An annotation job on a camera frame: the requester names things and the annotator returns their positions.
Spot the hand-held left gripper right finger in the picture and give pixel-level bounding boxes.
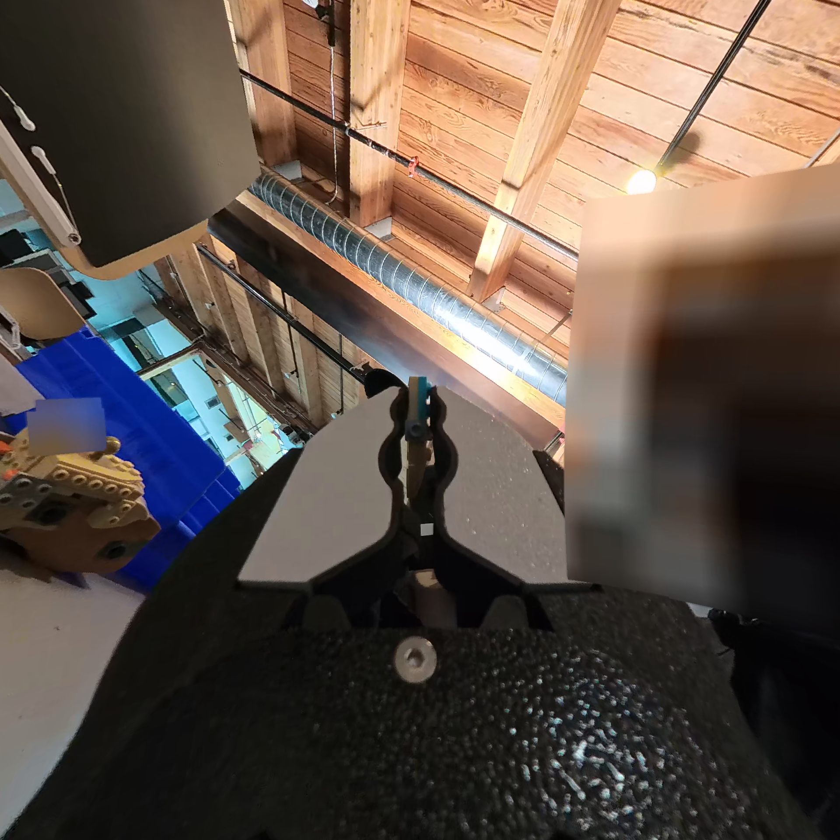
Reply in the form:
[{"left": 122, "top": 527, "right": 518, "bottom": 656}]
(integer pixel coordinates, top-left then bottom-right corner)
[{"left": 430, "top": 386, "right": 596, "bottom": 589}]

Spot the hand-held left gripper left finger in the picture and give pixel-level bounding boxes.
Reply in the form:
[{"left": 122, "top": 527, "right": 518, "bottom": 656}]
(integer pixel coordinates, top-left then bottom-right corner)
[{"left": 236, "top": 387, "right": 404, "bottom": 587}]

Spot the tan pointed brick piece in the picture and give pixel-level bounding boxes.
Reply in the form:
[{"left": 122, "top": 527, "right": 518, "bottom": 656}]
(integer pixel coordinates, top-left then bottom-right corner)
[{"left": 406, "top": 440, "right": 434, "bottom": 501}]

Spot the large blue plastic bin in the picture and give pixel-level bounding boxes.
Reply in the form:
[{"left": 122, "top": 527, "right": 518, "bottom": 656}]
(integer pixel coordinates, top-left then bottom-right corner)
[{"left": 16, "top": 327, "right": 244, "bottom": 592}]

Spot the grey desk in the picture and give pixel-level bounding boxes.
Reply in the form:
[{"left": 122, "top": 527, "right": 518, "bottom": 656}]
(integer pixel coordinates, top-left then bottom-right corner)
[{"left": 0, "top": 558, "right": 148, "bottom": 815}]

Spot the tan brown brick ship model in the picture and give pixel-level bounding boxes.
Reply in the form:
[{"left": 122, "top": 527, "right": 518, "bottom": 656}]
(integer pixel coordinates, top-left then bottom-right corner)
[{"left": 0, "top": 436, "right": 161, "bottom": 575}]

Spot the bent plywood chair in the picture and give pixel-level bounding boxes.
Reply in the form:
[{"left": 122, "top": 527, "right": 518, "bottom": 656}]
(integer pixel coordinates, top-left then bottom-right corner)
[
  {"left": 0, "top": 0, "right": 260, "bottom": 270},
  {"left": 0, "top": 268, "right": 89, "bottom": 342}
]

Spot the large silver ventilation duct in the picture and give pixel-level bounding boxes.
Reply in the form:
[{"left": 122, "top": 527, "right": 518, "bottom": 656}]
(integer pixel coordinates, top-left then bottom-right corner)
[{"left": 248, "top": 172, "right": 568, "bottom": 408}]

